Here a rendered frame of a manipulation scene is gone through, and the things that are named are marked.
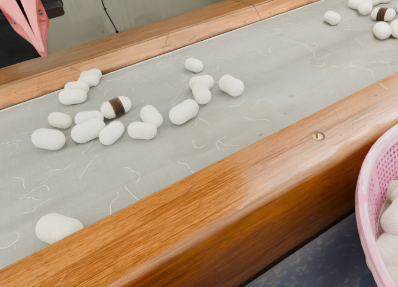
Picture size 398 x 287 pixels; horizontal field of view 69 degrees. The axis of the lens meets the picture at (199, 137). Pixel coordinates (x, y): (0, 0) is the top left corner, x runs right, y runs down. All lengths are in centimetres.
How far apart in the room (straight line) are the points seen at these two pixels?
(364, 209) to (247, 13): 47
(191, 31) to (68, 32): 190
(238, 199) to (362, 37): 37
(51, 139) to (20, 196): 6
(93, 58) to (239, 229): 38
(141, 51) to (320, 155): 36
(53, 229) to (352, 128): 24
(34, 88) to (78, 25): 192
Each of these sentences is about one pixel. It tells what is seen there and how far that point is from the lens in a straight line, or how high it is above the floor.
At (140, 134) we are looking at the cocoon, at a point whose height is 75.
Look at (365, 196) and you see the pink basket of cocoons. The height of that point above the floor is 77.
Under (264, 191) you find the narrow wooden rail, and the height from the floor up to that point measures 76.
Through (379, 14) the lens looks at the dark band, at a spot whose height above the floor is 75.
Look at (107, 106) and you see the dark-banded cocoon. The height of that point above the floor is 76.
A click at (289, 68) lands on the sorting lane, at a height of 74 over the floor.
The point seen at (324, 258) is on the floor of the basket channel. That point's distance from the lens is 28.
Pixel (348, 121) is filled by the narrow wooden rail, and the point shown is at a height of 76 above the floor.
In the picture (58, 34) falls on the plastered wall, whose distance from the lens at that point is 238.
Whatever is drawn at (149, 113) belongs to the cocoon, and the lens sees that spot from 31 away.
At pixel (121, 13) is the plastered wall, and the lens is 248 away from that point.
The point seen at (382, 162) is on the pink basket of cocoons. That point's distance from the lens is 25.
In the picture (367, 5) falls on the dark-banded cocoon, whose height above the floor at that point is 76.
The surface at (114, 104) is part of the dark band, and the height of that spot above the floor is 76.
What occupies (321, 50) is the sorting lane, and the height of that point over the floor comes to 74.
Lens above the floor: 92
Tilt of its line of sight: 37 degrees down
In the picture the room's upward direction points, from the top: 11 degrees counter-clockwise
